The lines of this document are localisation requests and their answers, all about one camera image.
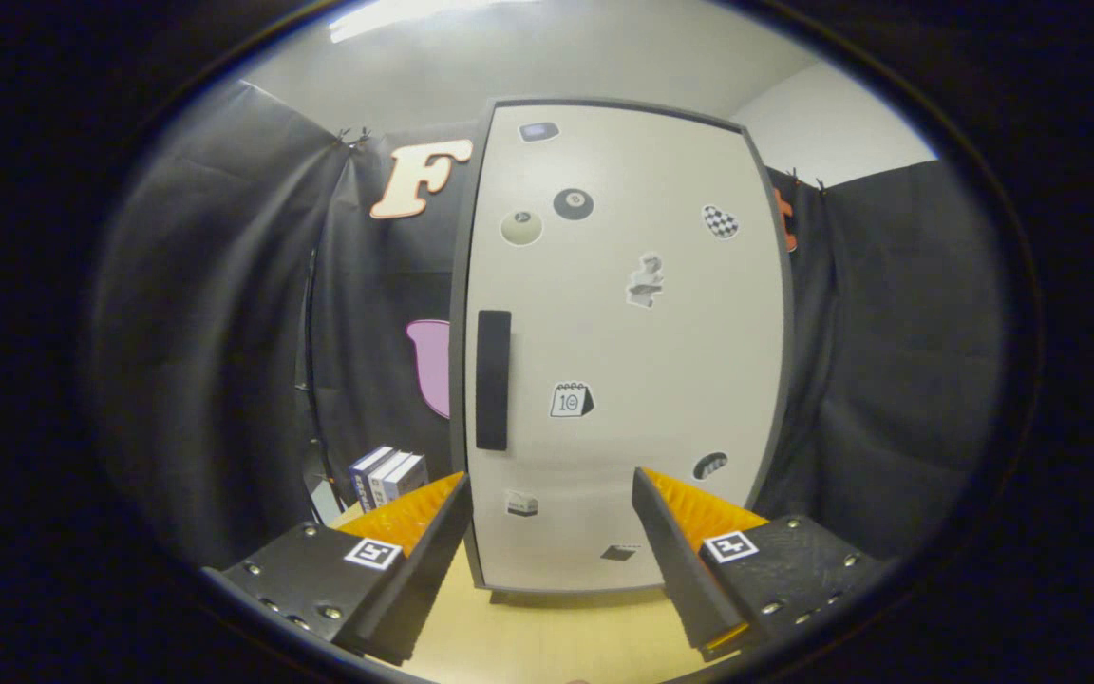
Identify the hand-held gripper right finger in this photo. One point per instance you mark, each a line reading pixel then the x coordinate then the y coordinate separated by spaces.
pixel 680 570

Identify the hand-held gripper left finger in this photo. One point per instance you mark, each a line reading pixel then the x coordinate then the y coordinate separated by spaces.
pixel 424 579

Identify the black backdrop cloth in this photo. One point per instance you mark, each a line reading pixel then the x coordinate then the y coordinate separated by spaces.
pixel 889 361

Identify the grey cabinet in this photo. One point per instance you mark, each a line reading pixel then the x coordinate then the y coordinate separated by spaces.
pixel 459 285

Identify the ceiling light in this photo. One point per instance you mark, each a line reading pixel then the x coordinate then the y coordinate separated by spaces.
pixel 414 17

